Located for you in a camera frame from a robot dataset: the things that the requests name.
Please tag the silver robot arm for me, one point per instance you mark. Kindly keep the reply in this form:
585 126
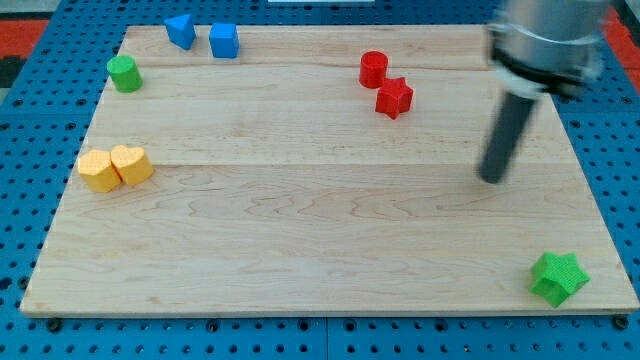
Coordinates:
547 46

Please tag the wooden board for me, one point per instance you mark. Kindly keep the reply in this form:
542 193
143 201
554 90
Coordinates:
279 191

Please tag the red star block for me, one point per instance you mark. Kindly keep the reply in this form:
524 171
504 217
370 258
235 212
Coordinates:
394 97

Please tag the red cylinder block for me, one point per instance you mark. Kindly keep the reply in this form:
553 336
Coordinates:
373 68

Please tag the blue cube block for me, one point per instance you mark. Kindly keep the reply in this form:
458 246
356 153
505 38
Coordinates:
224 40

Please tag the yellow heart block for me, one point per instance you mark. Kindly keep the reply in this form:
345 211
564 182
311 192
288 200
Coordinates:
132 164

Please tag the blue triangle block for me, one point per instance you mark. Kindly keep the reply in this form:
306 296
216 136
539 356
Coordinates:
181 31

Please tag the dark cylindrical pointer rod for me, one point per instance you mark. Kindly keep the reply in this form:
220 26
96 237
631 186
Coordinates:
509 125

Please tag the yellow hexagon block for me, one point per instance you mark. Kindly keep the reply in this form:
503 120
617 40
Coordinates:
96 169

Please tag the green cylinder block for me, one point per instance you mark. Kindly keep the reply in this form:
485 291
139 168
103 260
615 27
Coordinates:
124 73

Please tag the green star block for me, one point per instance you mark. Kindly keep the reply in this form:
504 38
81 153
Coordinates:
557 277

